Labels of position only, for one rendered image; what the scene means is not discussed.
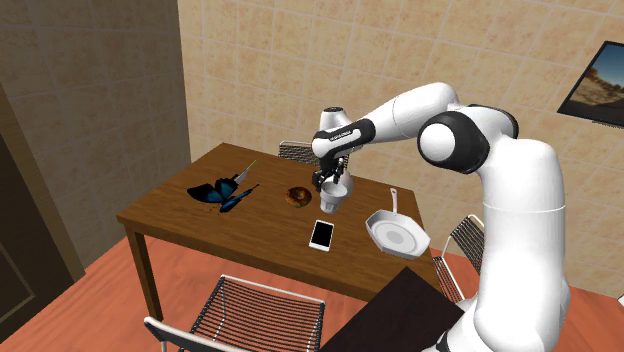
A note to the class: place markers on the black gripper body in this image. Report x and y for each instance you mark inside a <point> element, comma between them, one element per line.
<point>330,168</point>

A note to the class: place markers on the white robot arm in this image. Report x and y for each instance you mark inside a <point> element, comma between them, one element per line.
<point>521,204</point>

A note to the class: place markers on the white cup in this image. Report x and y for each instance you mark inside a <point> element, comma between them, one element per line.
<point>332,202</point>

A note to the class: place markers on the brown bagel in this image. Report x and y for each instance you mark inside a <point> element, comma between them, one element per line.
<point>298,197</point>

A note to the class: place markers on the white smartphone black screen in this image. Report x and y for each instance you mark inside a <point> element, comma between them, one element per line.
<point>322,235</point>

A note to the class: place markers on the brown wooden table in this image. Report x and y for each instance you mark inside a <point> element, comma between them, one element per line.
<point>263,229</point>

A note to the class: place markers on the white frying pan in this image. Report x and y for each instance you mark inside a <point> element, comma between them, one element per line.
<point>397,238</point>

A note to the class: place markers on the blue black butterfly figure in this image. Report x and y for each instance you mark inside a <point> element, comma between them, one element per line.
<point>214,194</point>

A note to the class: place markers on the dark robot stand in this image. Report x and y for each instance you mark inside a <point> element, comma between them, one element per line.
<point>390,317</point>

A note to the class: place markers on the dark brown door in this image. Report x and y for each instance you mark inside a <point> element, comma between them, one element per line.
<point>24,234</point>

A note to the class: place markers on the framed landscape wall picture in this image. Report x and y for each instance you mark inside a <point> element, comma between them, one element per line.
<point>597,85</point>

